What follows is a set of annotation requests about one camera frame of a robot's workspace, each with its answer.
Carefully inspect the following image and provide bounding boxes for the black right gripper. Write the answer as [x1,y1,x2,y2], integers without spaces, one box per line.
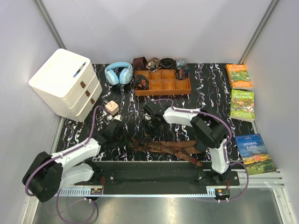
[142,117,160,144]

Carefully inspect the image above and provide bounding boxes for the brown floral long tie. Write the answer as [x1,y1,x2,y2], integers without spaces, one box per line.
[129,140,203,167]

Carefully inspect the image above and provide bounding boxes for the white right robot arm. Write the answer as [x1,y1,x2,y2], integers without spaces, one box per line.
[142,100,232,185]

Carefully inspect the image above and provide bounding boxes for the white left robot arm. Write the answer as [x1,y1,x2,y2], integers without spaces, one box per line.
[22,119,130,203]

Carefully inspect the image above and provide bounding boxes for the pink cube power adapter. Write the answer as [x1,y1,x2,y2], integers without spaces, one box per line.
[105,101,119,116]

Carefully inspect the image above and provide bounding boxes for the orange compartment tray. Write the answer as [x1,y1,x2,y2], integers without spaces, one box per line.
[134,70,191,96]

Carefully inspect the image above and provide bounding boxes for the black orange-leaf rolled tie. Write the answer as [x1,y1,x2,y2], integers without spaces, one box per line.
[134,74,149,90]

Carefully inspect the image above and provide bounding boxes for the black marble pattern mat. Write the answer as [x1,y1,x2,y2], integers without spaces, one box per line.
[54,63,255,162]

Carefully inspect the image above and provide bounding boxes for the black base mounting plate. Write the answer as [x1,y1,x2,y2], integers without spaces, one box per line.
[74,161,240,196]

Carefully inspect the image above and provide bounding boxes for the light blue headphones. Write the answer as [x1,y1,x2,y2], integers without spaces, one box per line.
[105,62,133,85]

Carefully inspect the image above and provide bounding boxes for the dark floral rolled tie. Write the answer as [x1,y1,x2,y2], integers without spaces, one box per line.
[175,66,189,80]

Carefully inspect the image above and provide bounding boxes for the brown patterned rolled tie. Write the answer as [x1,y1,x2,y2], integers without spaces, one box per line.
[145,57,161,72]

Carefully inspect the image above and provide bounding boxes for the dark red rolled tie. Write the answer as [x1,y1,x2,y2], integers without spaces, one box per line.
[132,56,147,70]

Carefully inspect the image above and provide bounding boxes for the grey blue rolled tie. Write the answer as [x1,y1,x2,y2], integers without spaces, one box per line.
[176,58,188,68]

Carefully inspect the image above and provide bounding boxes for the white three-drawer cabinet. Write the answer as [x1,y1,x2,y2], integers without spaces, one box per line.
[28,49,102,122]

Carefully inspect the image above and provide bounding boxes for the blue pen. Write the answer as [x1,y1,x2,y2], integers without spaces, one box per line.
[73,62,86,77]

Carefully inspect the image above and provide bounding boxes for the green treehouse book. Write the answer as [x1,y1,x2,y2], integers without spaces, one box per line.
[230,89,255,122]

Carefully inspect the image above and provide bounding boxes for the orange treehouse book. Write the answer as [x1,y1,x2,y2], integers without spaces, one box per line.
[226,64,253,90]

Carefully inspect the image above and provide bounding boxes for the blue Animal Farm book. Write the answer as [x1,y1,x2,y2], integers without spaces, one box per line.
[235,133,276,175]

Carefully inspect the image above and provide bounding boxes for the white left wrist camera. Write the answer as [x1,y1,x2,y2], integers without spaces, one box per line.
[107,114,123,121]

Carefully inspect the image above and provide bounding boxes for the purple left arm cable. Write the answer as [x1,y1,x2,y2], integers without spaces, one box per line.
[24,105,110,223]

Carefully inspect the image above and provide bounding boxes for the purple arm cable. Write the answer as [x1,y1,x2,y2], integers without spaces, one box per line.
[24,105,110,223]
[153,98,249,203]

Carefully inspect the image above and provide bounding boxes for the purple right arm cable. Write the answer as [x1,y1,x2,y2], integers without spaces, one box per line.
[153,98,249,203]

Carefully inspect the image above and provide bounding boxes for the aluminium front rail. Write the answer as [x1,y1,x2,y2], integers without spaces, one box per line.
[30,169,290,199]

